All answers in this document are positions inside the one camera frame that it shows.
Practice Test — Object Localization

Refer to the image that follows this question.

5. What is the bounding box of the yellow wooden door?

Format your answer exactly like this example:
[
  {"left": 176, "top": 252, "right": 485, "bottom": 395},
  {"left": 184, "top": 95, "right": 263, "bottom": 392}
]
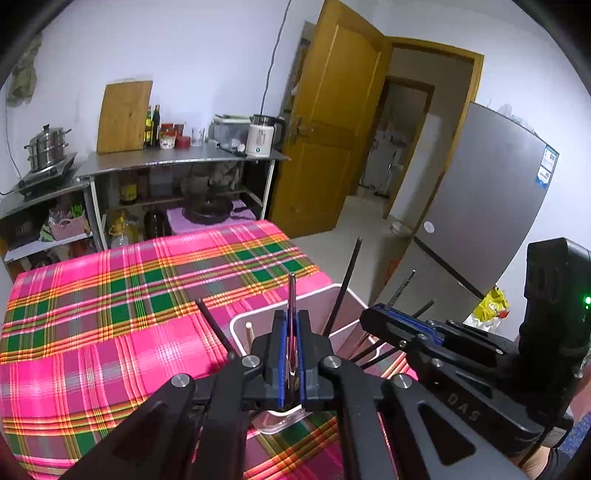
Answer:
[{"left": 270, "top": 1, "right": 392, "bottom": 238}]

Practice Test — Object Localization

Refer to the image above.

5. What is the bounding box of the low wooden shelf cabinet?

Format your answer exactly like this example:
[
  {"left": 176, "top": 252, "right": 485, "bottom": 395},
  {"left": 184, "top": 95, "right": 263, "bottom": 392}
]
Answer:
[{"left": 1, "top": 177, "right": 103, "bottom": 280}]

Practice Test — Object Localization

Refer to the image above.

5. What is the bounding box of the steel kitchen counter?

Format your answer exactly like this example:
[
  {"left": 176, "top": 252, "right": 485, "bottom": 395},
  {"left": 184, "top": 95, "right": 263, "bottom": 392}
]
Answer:
[{"left": 73, "top": 142, "right": 293, "bottom": 250}]

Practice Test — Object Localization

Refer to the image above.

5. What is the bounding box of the pink utensil holder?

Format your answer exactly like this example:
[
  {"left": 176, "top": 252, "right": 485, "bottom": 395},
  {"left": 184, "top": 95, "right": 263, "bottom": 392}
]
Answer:
[{"left": 252, "top": 283, "right": 368, "bottom": 435}]

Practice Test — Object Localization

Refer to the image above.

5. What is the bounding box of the yellow snack bag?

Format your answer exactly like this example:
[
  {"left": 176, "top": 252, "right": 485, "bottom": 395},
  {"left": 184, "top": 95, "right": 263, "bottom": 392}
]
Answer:
[{"left": 471, "top": 286, "right": 510, "bottom": 332}]

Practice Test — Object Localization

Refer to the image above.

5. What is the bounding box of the pink plaid tablecloth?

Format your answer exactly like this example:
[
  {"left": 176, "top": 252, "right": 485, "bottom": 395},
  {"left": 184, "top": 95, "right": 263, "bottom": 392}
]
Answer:
[{"left": 0, "top": 219, "right": 422, "bottom": 480}]

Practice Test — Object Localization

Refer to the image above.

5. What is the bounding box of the black wok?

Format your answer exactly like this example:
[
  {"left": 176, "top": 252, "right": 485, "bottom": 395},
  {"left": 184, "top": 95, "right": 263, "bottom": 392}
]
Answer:
[{"left": 181, "top": 197, "right": 249, "bottom": 225}]

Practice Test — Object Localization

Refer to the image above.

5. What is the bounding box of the metal chopstick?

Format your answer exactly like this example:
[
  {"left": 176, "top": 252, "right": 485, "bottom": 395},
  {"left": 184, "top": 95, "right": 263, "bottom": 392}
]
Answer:
[
  {"left": 287, "top": 272, "right": 297, "bottom": 403},
  {"left": 387, "top": 269, "right": 416, "bottom": 309}
]

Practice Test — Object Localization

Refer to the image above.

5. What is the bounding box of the steel steamer pot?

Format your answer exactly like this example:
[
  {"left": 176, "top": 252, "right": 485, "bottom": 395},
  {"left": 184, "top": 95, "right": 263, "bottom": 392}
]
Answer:
[{"left": 24, "top": 124, "right": 70, "bottom": 173}]

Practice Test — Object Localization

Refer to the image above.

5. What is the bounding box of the wooden chopstick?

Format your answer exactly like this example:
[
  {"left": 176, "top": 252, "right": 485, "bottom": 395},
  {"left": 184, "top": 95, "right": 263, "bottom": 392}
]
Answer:
[{"left": 245, "top": 322, "right": 254, "bottom": 352}]

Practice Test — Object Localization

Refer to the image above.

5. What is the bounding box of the grey refrigerator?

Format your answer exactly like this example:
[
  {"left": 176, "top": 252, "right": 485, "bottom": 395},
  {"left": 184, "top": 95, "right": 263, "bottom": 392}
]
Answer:
[{"left": 378, "top": 103, "right": 559, "bottom": 322}]

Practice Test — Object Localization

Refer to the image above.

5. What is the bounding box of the red jar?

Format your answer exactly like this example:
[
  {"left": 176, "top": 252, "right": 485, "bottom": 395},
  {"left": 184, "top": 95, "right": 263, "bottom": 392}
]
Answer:
[{"left": 174, "top": 123, "right": 191, "bottom": 149}]

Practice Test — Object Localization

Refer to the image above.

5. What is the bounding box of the pink storage basket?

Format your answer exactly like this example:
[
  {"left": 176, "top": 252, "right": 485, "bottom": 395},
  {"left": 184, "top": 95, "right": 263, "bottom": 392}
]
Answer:
[{"left": 49, "top": 214, "right": 89, "bottom": 240}]

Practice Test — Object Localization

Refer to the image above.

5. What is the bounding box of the white electric kettle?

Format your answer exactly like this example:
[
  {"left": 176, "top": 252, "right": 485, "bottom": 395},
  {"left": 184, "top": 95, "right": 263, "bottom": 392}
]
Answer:
[{"left": 245, "top": 114, "right": 287, "bottom": 157}]

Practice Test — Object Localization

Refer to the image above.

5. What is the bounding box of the green hanging cloth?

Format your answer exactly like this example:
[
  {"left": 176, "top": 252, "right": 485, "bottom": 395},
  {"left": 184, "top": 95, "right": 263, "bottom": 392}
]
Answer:
[{"left": 6, "top": 33, "right": 42, "bottom": 108}]

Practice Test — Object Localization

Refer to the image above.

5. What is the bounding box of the dark oil bottle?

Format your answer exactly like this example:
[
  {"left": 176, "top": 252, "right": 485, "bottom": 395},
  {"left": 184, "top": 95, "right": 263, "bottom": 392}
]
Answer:
[{"left": 144, "top": 104, "right": 160, "bottom": 148}]

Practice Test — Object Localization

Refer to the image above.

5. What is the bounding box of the wooden cutting board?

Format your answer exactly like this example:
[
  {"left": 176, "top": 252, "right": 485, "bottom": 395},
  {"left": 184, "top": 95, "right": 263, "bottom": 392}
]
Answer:
[{"left": 96, "top": 80, "right": 152, "bottom": 154}]

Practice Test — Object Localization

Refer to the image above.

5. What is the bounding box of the induction cooker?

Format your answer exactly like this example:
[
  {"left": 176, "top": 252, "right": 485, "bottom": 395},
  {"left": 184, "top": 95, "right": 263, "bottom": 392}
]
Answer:
[{"left": 16, "top": 152, "right": 77, "bottom": 196}]

